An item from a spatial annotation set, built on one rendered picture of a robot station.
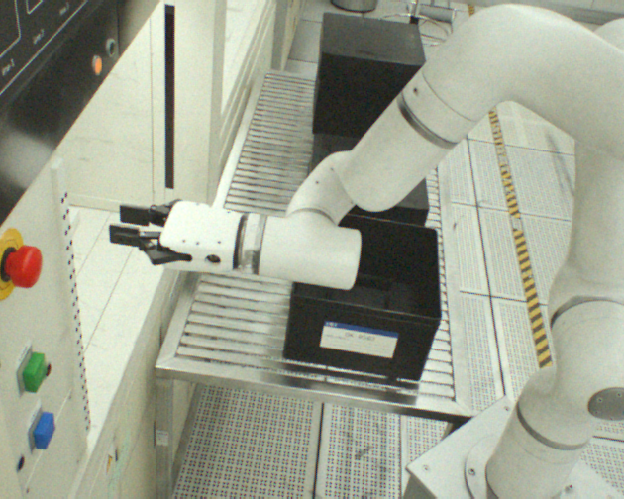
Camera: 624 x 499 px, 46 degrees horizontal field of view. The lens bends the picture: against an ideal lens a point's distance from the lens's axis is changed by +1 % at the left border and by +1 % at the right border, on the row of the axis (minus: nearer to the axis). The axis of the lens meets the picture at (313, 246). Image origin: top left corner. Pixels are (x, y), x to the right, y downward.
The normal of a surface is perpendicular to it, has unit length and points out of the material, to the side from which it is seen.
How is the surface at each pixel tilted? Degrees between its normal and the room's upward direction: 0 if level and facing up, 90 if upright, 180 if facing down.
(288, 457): 0
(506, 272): 0
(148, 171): 90
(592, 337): 37
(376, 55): 0
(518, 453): 90
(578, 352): 55
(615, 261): 96
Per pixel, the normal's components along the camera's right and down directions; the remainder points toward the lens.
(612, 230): -0.40, 0.60
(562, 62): -0.45, 0.12
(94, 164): -0.09, 0.62
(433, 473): 0.13, -0.76
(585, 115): -0.74, 0.35
